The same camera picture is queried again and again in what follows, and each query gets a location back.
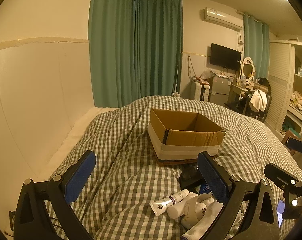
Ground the blue tissue pack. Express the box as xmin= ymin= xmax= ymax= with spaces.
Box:
xmin=195 ymin=184 xmax=212 ymax=195

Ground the white toothpaste tube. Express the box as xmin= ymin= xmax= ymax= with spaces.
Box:
xmin=150 ymin=189 xmax=189 ymax=216

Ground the white plush toy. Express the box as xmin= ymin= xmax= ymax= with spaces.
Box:
xmin=181 ymin=193 xmax=214 ymax=229

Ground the smartphone with lit screen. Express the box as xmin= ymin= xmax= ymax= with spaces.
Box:
xmin=276 ymin=200 xmax=285 ymax=227

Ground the white folded cloth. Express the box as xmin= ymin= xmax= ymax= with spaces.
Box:
xmin=181 ymin=201 xmax=224 ymax=240

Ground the white wardrobe shelving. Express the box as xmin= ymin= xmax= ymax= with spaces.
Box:
xmin=265 ymin=40 xmax=302 ymax=139

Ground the black object on bed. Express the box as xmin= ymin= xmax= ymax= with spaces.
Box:
xmin=179 ymin=165 xmax=206 ymax=191

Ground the white pillow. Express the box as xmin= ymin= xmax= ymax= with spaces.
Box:
xmin=38 ymin=107 xmax=117 ymax=181

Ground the white towel on chair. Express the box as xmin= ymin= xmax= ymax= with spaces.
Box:
xmin=249 ymin=89 xmax=267 ymax=112

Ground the black chair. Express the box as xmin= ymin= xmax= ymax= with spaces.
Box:
xmin=244 ymin=77 xmax=272 ymax=122

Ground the open cardboard box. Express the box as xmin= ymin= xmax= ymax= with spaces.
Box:
xmin=148 ymin=109 xmax=226 ymax=166

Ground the green checkered duvet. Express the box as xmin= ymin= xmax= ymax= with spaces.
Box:
xmin=55 ymin=96 xmax=302 ymax=239

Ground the wooden dressing table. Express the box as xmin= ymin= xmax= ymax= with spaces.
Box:
xmin=227 ymin=84 xmax=253 ymax=105

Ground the white oval vanity mirror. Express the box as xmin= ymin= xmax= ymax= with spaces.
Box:
xmin=240 ymin=57 xmax=255 ymax=81

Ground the silver mini fridge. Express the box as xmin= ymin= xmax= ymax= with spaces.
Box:
xmin=209 ymin=76 xmax=232 ymax=106

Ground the white suitcase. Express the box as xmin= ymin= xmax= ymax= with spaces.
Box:
xmin=190 ymin=81 xmax=210 ymax=102

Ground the small green window curtain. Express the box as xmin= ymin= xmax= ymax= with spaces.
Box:
xmin=243 ymin=14 xmax=270 ymax=79

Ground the white air conditioner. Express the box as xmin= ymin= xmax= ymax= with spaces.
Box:
xmin=204 ymin=7 xmax=243 ymax=31

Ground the large green curtain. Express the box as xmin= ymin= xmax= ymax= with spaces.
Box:
xmin=88 ymin=0 xmax=183 ymax=107

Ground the black wall television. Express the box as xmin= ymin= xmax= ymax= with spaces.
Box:
xmin=210 ymin=43 xmax=241 ymax=71

